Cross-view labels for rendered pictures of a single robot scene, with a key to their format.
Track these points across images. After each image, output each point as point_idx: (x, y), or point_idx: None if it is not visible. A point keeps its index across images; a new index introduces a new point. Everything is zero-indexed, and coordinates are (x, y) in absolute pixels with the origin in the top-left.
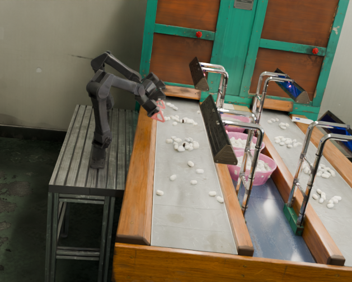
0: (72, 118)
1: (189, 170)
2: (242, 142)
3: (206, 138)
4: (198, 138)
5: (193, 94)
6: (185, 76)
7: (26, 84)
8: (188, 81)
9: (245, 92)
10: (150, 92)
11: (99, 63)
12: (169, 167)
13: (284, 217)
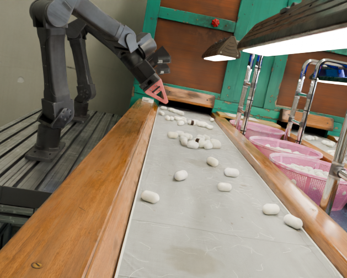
0: (33, 110)
1: (212, 170)
2: (284, 150)
3: (229, 141)
4: (218, 139)
5: (204, 100)
6: (195, 78)
7: (4, 96)
8: (199, 85)
9: (271, 103)
10: (147, 51)
11: (78, 30)
12: (172, 162)
13: None
